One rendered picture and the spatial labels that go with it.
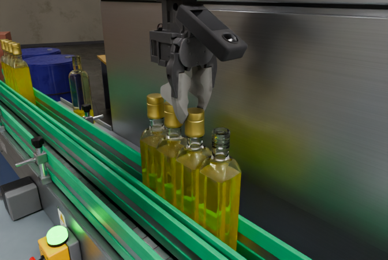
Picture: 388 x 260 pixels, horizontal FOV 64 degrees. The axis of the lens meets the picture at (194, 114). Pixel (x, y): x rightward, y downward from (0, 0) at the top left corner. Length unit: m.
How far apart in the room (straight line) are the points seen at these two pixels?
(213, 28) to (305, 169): 0.29
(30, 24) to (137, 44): 8.92
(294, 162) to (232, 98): 0.17
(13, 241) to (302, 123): 0.78
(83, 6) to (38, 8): 1.14
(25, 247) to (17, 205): 0.13
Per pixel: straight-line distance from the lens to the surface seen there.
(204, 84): 0.53
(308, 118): 0.55
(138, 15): 0.91
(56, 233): 0.80
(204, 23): 0.46
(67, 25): 9.78
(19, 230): 1.02
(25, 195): 1.02
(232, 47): 0.44
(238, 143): 0.66
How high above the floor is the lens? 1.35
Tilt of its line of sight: 21 degrees down
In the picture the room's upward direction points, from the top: straight up
